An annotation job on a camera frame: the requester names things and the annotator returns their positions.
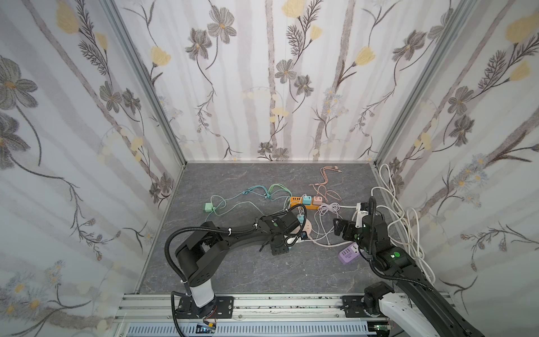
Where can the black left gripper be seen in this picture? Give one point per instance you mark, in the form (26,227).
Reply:
(293,228)

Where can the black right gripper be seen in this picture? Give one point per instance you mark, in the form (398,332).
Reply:
(348,229)

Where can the orange power strip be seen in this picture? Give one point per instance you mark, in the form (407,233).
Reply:
(298,200)

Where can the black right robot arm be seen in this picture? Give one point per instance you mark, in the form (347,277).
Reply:
(434,315)

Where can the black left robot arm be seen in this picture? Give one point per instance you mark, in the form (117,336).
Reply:
(195,253)

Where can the purple power strip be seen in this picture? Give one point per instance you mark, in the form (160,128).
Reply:
(349,254)

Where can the pink round power strip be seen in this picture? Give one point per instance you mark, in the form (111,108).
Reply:
(307,229)

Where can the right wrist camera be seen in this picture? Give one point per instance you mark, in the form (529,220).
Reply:
(362,210)

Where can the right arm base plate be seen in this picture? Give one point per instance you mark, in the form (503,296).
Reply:
(358,306)

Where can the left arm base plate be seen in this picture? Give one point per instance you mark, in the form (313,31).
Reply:
(221,307)

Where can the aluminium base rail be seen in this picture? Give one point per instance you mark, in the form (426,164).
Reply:
(317,314)

